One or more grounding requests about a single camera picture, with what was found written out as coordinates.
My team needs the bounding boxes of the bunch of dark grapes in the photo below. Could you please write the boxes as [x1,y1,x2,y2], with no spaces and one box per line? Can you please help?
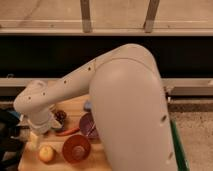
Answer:
[54,110,67,122]

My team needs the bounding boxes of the red chili pepper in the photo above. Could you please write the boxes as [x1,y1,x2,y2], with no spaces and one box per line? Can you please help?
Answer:
[55,127,80,136]

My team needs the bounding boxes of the black object at left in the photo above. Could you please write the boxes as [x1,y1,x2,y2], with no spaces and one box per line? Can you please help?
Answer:
[0,108,24,171]

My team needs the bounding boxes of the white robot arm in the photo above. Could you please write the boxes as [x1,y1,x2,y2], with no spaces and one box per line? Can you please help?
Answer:
[14,44,178,171]

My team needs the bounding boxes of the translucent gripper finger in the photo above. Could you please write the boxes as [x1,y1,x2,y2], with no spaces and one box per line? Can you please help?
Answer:
[51,121,63,131]
[29,132,40,150]

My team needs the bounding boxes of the red bowl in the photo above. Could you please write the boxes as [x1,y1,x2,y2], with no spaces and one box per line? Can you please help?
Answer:
[62,135,91,164]

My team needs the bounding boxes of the green tray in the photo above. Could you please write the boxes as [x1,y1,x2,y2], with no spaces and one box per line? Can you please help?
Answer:
[170,120,190,171]

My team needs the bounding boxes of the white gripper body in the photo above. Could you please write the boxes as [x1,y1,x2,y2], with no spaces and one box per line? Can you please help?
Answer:
[28,114,53,135]

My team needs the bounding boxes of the yellow apple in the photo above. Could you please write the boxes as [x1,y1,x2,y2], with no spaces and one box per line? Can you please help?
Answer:
[38,145,55,163]

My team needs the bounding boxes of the blue sponge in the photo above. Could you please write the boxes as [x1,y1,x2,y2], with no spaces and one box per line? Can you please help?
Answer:
[83,101,91,112]

